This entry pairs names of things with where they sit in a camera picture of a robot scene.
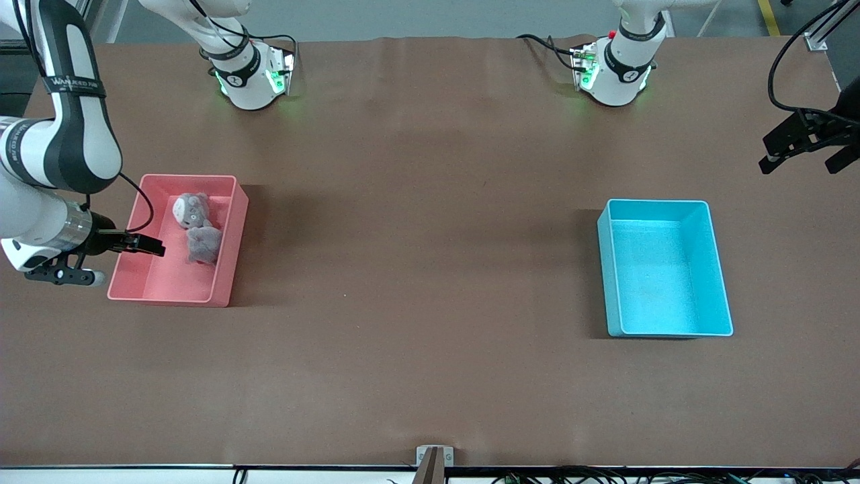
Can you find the blue plastic box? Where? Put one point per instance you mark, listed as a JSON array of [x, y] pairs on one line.
[[662, 282]]

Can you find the plain grey plush toy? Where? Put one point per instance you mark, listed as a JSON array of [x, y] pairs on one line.
[[203, 245]]

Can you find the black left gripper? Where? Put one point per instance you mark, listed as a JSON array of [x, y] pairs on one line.
[[830, 130]]

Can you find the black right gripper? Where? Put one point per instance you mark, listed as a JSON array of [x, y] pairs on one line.
[[101, 242]]

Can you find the aluminium frame post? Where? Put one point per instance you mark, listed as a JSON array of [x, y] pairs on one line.
[[816, 37]]

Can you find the small metal table bracket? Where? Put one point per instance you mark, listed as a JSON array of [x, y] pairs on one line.
[[422, 457]]

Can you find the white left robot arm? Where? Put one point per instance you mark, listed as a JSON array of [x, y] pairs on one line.
[[621, 74]]

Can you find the pink plastic box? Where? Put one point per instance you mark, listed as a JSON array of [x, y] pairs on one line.
[[175, 282]]

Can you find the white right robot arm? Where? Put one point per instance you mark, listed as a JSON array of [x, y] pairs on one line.
[[74, 134]]

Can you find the grey plush toy white face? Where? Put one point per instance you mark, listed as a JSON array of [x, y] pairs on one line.
[[190, 210]]

